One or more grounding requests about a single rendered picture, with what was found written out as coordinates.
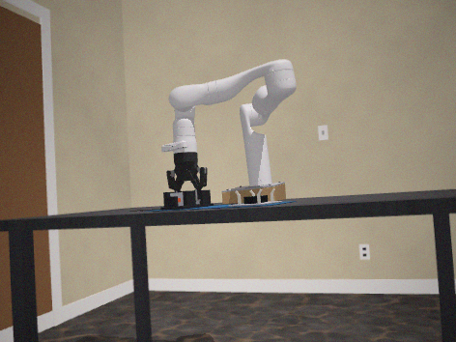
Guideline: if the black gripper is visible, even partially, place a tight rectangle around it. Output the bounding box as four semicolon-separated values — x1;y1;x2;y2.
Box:
166;152;208;202

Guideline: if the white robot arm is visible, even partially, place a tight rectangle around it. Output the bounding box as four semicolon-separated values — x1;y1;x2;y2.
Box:
161;60;297;186

